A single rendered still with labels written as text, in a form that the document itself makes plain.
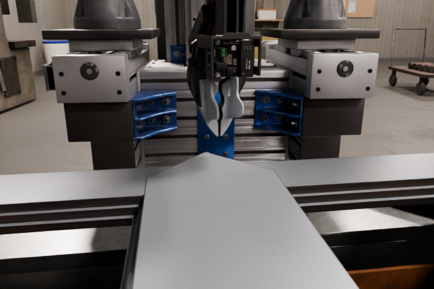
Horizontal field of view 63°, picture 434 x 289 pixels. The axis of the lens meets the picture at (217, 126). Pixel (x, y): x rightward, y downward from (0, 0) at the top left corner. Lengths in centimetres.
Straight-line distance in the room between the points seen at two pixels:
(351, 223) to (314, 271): 42
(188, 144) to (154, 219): 47
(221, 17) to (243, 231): 26
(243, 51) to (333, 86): 32
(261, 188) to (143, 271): 20
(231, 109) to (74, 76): 33
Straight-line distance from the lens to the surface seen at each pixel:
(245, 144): 86
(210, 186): 46
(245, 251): 35
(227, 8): 48
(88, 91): 72
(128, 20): 84
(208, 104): 51
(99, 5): 83
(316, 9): 86
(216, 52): 47
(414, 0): 1233
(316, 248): 36
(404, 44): 1226
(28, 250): 71
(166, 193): 45
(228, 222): 39
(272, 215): 40
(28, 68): 551
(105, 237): 70
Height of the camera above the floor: 105
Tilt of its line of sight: 16 degrees down
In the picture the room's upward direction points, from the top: straight up
